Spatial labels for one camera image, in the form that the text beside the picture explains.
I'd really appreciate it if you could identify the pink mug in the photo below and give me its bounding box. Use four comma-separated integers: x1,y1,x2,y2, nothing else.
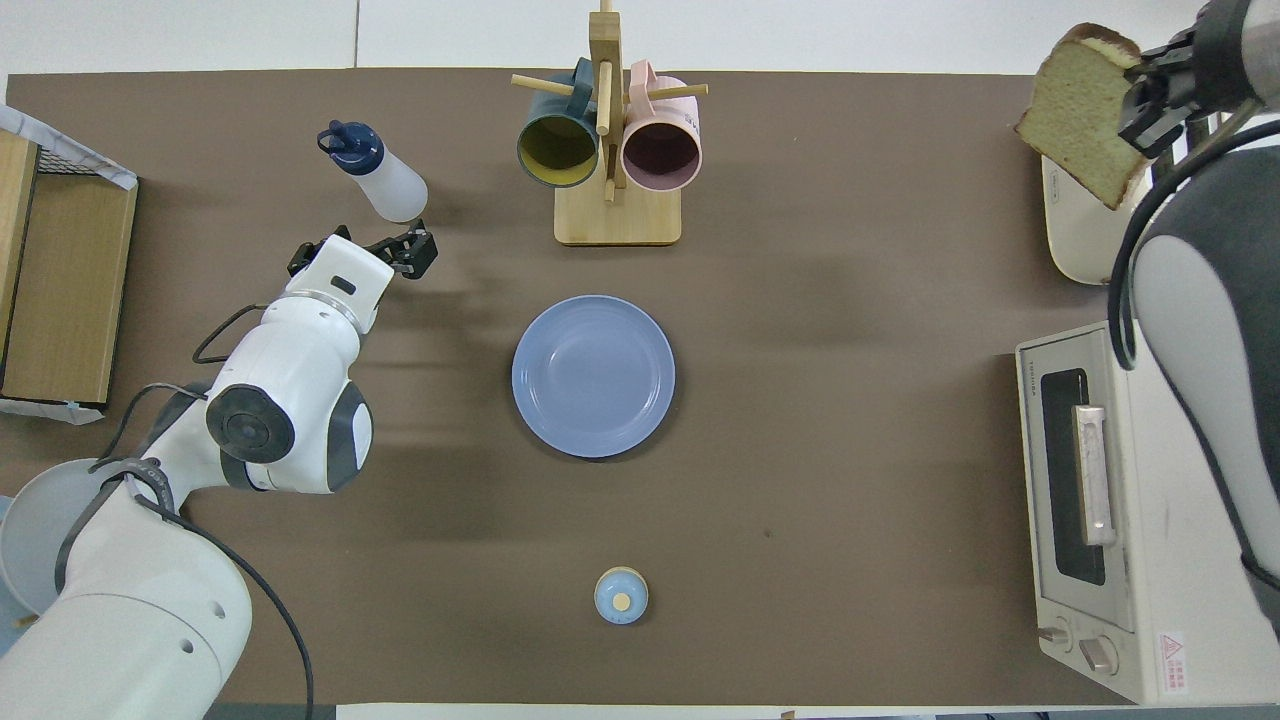
621,60,703,194

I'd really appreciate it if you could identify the cream two-slot toaster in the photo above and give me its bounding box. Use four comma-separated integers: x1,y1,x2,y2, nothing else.
1041,112,1233,288

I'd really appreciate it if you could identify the light blue plate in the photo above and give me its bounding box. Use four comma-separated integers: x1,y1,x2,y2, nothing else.
0,598,39,663

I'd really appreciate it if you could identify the wooden two-level shelf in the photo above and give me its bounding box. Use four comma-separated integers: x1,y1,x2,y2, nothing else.
0,130,139,406

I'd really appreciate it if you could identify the white sheet under shelf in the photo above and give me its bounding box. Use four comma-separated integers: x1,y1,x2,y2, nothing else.
0,398,106,426

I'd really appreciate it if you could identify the slice of bread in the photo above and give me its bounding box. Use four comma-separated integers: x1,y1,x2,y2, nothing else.
1015,22,1151,211

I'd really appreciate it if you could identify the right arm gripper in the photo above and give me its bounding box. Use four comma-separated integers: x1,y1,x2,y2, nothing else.
1118,0,1259,159

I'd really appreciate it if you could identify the squeeze bottle with navy cap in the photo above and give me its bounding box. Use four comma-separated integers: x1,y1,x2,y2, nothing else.
317,120,429,224

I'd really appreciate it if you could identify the white checkered cloth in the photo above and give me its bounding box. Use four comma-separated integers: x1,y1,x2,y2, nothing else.
0,103,138,191

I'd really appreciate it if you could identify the blue round plate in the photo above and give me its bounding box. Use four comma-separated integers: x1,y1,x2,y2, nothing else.
511,294,676,460

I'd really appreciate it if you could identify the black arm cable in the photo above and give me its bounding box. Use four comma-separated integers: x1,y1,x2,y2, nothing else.
1105,120,1280,371
55,303,316,720

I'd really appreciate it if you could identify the black wire basket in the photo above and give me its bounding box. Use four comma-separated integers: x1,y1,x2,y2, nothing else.
35,140,101,177

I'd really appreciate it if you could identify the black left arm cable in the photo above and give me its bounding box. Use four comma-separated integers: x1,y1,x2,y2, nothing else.
55,303,316,720

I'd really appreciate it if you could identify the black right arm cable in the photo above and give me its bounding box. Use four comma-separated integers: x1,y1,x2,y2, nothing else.
1105,120,1280,371

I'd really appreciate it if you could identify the blue shaker with wooden knob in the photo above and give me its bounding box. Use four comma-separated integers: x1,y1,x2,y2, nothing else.
594,566,649,626

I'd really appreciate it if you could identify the white toaster oven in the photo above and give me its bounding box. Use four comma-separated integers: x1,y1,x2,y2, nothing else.
1015,320,1280,706

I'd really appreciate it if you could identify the brown table mat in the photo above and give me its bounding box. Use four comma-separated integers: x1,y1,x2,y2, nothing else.
0,68,1131,706

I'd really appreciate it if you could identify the wooden mug tree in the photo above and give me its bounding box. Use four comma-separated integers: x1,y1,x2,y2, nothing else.
511,0,709,247

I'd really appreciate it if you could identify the pale grey plate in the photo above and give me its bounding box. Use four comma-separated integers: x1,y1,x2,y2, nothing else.
0,458,101,616

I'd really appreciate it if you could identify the dark teal mug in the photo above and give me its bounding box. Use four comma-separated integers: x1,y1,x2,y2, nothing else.
516,57,601,189

